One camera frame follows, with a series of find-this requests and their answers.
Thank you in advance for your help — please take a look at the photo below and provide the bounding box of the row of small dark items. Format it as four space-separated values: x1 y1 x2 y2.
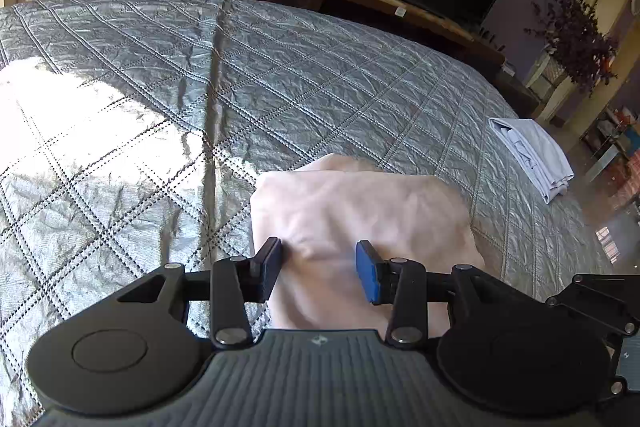
475 27 501 52

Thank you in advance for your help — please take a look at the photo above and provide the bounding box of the pink garment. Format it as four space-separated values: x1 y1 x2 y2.
249 153 487 343

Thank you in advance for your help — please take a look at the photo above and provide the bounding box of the cream pedestal stand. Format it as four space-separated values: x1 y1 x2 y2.
522 47 573 122

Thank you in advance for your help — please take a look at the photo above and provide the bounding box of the dark side table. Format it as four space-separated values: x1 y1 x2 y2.
495 67 546 118

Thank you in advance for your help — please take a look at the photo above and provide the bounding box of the folded white cloth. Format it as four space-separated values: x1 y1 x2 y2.
488 117 576 205

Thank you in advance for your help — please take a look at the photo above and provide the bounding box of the dried purple flower bunch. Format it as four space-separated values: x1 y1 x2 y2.
524 0 621 95

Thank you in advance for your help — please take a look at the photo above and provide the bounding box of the bed with silver quilted bedspread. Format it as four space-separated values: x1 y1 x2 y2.
0 0 616 427

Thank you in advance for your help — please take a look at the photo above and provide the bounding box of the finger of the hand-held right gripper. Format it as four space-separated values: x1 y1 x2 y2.
545 274 640 338

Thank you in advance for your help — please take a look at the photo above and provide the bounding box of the silver vase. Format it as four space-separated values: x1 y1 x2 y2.
547 57 571 82

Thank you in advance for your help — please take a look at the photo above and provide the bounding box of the cluttered glass table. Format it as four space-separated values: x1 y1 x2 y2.
580 104 640 208

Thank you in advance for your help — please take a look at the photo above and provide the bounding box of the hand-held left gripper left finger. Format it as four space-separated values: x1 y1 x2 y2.
117 237 283 349

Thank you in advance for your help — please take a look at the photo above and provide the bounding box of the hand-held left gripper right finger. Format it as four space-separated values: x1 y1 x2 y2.
355 241 546 349

